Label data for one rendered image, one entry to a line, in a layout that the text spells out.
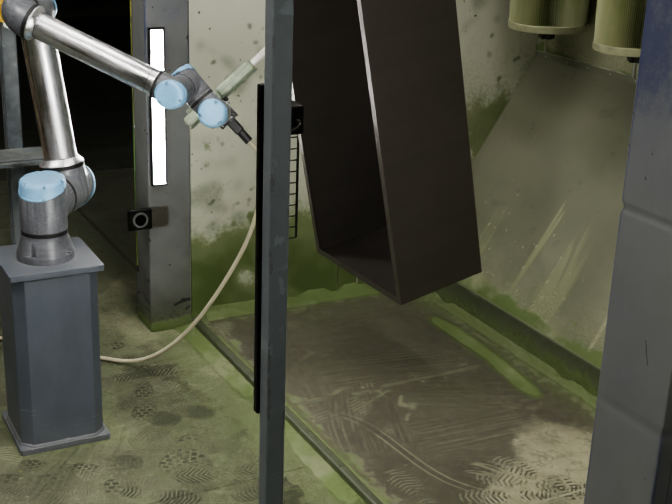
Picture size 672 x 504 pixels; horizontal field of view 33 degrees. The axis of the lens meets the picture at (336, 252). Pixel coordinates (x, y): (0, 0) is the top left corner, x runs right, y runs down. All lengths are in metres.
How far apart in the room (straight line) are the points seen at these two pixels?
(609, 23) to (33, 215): 2.20
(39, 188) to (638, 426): 2.19
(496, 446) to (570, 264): 0.98
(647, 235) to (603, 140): 2.75
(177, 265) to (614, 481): 2.83
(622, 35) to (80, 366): 2.29
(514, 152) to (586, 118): 0.39
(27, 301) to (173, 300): 1.18
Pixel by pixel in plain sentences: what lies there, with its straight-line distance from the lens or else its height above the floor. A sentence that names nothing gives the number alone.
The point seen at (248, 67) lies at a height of 1.22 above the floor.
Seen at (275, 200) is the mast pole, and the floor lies 1.18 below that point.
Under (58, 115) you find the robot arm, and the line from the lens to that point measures 3.84.
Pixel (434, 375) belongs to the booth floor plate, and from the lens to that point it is 4.39.
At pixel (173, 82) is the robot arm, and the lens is 3.50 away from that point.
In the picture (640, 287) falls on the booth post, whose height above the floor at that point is 1.22.
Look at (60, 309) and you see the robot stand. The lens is 3.77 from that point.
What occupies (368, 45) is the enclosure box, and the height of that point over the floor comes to 1.37.
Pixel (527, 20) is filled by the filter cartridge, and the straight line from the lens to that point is 4.83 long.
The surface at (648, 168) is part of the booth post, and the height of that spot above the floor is 1.44.
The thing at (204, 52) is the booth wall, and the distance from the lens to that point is 4.55.
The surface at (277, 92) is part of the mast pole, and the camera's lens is 2.53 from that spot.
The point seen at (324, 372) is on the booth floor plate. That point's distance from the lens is 4.36.
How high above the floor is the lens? 1.94
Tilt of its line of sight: 20 degrees down
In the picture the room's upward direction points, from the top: 2 degrees clockwise
